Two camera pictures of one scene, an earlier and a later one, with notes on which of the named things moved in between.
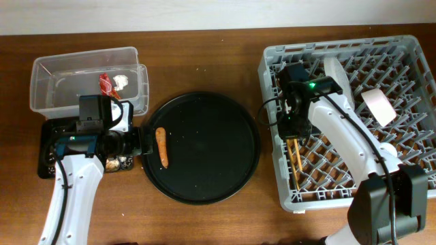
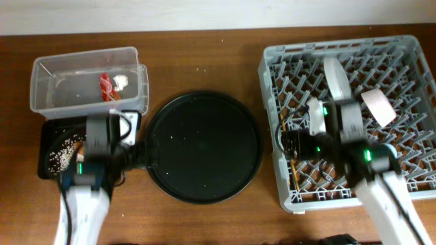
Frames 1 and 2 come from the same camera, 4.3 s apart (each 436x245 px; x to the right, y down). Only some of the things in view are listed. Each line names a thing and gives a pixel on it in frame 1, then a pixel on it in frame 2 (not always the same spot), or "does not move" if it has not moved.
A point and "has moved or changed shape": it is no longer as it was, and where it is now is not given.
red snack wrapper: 105,86 does not move
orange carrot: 160,134 has moved or changed shape
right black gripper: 284,130 → 302,150
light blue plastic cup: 387,148 does not move
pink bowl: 379,105 does not move
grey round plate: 335,70 does not move
